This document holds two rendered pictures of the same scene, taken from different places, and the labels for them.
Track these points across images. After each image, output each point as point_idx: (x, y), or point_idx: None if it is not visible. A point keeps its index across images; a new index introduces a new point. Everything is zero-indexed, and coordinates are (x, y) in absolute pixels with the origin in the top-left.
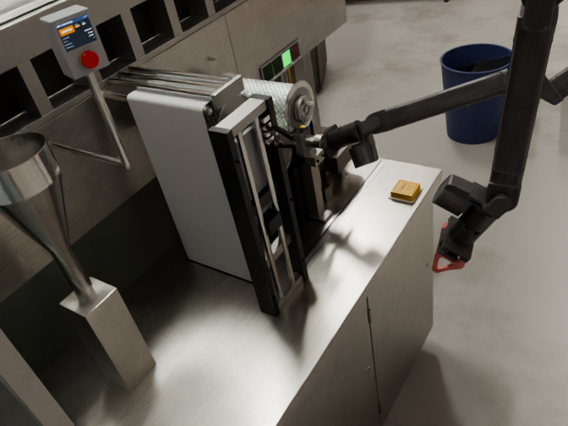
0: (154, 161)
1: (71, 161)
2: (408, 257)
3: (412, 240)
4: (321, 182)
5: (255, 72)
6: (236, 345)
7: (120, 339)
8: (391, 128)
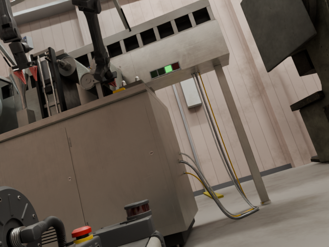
0: None
1: None
2: (116, 130)
3: (120, 121)
4: None
5: (146, 73)
6: None
7: (23, 124)
8: (94, 56)
